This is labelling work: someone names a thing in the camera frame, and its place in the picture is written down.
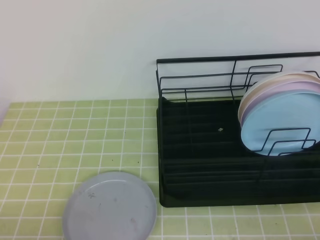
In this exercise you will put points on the grey round plate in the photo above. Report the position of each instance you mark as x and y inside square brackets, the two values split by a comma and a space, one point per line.
[110, 206]

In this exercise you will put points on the white plate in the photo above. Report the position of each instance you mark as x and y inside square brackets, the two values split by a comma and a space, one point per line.
[268, 79]

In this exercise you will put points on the cream yellow plate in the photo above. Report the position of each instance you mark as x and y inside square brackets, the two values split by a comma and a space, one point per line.
[261, 87]

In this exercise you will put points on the light blue plate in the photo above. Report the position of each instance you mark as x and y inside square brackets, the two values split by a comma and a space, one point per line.
[285, 123]

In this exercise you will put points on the purple plate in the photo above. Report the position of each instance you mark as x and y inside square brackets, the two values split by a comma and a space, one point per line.
[272, 91]

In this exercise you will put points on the black wire dish rack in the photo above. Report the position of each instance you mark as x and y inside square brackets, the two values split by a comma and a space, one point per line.
[200, 166]

